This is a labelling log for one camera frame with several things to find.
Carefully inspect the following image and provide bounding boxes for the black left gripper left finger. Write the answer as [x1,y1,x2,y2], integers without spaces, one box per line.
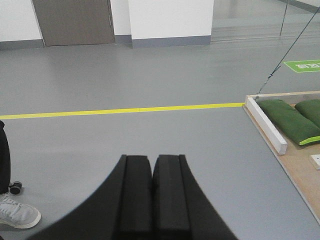
[30,155,153,240]

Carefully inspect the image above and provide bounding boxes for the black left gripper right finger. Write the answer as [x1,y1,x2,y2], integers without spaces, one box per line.
[152,154,237,240]

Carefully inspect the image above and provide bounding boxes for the brown grey door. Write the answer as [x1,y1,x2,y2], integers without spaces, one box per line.
[32,0,115,47]

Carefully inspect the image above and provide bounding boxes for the grey office chair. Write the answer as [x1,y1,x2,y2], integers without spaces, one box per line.
[9,181,22,195]

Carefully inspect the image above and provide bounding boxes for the seated person in black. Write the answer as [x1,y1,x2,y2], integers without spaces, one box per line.
[0,121,42,229]

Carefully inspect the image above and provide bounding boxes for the white wooden base beam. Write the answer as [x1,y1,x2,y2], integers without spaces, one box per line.
[243,96,288,156]

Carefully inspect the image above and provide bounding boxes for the wooden plywood platform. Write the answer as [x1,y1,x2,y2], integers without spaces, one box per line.
[245,91,320,222]

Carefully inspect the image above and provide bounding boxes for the yellow floor tape line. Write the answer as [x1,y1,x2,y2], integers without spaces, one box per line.
[0,102,245,120]

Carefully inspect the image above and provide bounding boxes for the left green cushion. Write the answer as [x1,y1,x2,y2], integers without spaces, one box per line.
[258,99,320,146]

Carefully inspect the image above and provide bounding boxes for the green cushion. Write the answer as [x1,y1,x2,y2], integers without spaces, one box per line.
[294,99,320,127]
[258,99,320,146]

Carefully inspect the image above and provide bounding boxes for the right green cushion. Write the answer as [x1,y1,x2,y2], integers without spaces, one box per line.
[294,99,320,127]

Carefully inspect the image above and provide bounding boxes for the white column with grey base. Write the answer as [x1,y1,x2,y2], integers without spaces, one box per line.
[128,0,214,48]

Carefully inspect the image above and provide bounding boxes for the green floor sign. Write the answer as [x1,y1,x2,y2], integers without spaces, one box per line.
[284,59,320,73]

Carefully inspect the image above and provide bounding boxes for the white diagonal brace frame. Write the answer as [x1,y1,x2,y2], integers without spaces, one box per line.
[309,154,320,171]

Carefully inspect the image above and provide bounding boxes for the thin dark guy rope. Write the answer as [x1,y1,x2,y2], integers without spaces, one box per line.
[254,7,320,99]

